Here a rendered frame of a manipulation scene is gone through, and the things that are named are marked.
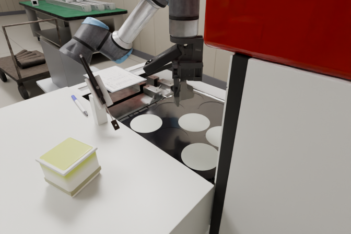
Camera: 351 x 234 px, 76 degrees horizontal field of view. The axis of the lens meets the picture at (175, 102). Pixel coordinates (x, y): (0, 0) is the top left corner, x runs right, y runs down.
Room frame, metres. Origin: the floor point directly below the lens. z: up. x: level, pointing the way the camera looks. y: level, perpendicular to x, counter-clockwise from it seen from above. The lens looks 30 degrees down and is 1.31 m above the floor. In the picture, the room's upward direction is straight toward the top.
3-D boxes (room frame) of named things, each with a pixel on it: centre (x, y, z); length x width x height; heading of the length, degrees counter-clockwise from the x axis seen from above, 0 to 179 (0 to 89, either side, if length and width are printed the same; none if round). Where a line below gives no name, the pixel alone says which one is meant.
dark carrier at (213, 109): (0.59, -0.06, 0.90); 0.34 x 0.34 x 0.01; 47
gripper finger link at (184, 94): (0.57, -0.02, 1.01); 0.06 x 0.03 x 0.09; 90
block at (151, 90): (0.81, 0.09, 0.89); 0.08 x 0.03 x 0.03; 47
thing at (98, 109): (0.48, 0.19, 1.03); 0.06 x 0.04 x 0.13; 47
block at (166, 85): (0.87, 0.04, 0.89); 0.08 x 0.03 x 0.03; 47
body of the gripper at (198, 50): (0.59, -0.03, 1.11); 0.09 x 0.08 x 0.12; 90
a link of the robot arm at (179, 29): (0.59, -0.02, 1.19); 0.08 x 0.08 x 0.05
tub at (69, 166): (0.30, 0.20, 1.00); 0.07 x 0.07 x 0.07; 62
